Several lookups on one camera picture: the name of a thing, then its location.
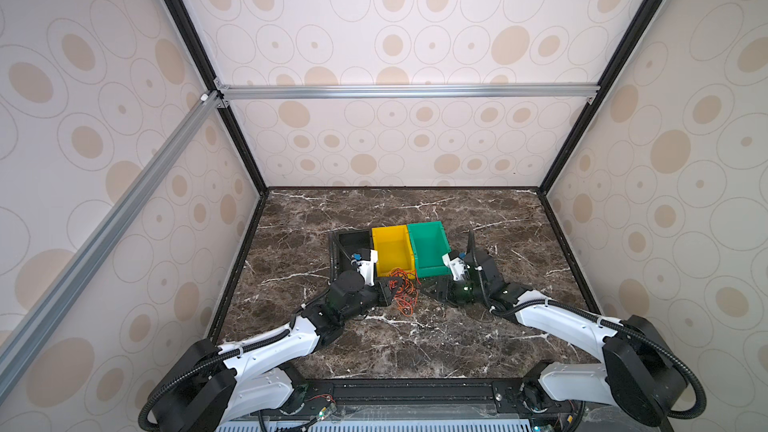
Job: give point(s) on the green plastic bin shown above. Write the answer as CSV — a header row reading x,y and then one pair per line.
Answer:
x,y
429,244

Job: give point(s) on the horizontal aluminium frame bar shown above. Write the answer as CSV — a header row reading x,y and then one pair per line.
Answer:
x,y
431,91

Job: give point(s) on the yellow plastic bin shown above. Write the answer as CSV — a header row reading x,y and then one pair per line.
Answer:
x,y
394,250

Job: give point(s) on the black plastic bin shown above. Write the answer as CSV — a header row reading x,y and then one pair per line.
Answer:
x,y
343,244

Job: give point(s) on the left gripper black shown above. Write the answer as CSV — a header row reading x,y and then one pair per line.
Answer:
x,y
383,296

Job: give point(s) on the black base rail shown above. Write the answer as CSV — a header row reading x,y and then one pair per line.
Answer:
x,y
498,393

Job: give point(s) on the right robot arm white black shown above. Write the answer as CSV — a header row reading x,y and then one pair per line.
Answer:
x,y
588,336

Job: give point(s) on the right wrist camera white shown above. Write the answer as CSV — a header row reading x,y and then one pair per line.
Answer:
x,y
454,261

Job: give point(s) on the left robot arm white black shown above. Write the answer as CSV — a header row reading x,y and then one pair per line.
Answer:
x,y
252,360

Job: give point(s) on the left aluminium frame bar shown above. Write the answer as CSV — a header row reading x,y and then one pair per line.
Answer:
x,y
47,314

